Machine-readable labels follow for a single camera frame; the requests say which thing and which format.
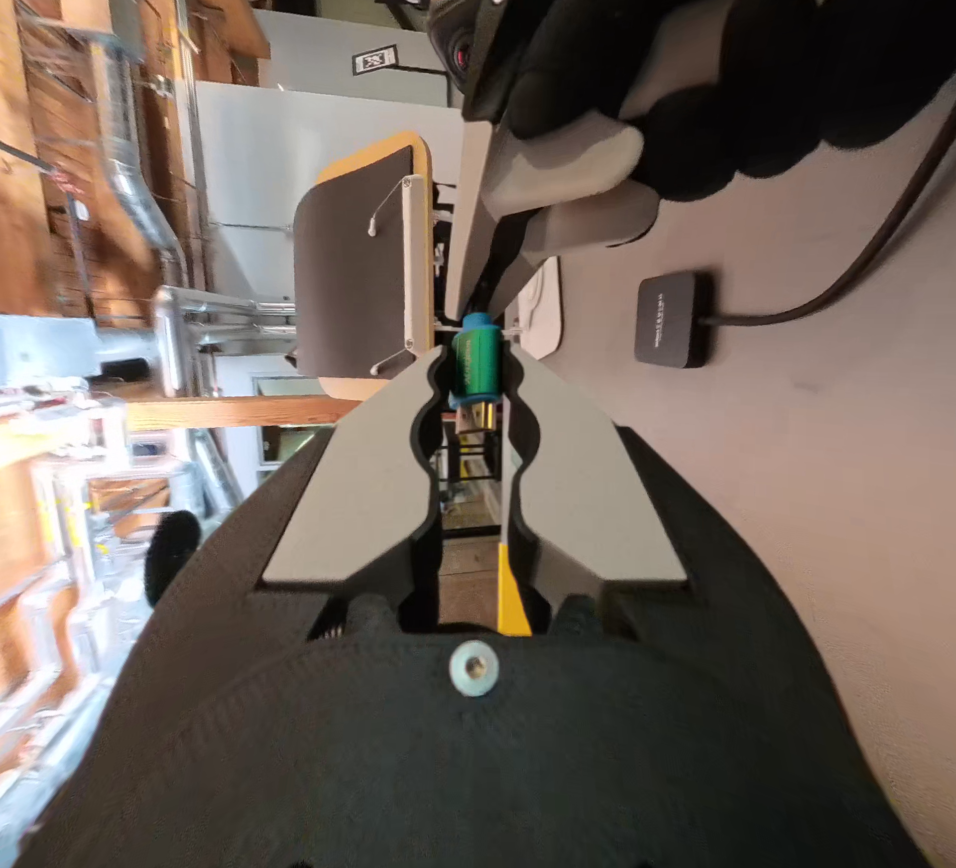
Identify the small marker tag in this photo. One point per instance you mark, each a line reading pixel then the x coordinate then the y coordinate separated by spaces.
pixel 373 60

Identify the silver ventilation duct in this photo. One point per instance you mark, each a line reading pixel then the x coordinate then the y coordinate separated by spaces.
pixel 142 158

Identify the black fuzzy ball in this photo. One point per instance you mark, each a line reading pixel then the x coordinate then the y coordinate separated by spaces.
pixel 173 554

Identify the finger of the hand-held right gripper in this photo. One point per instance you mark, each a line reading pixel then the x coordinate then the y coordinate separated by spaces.
pixel 470 210
pixel 532 267

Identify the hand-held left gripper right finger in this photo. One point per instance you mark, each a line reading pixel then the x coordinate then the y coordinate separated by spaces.
pixel 597 502

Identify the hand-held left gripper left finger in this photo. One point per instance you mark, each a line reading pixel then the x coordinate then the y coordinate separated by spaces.
pixel 351 502

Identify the wooden shelf board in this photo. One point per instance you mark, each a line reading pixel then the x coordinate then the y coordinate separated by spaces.
pixel 239 414

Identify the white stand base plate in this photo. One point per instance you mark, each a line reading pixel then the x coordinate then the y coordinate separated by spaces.
pixel 545 315

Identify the person's right hand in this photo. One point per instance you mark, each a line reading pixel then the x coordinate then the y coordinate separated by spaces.
pixel 777 61

